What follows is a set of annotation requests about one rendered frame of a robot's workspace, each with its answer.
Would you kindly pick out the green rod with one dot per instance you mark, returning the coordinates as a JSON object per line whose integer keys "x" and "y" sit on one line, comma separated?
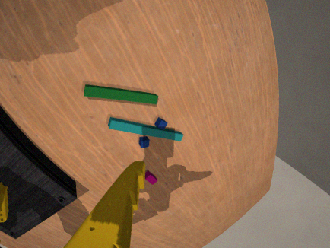
{"x": 119, "y": 94}

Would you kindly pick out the magenta rectangular block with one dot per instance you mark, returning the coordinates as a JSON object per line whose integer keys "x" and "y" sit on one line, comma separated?
{"x": 150, "y": 177}

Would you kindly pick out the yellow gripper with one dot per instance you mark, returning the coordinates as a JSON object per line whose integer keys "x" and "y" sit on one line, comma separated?
{"x": 109, "y": 225}

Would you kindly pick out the turquoise rod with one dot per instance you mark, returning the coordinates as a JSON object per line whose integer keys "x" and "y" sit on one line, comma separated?
{"x": 143, "y": 129}

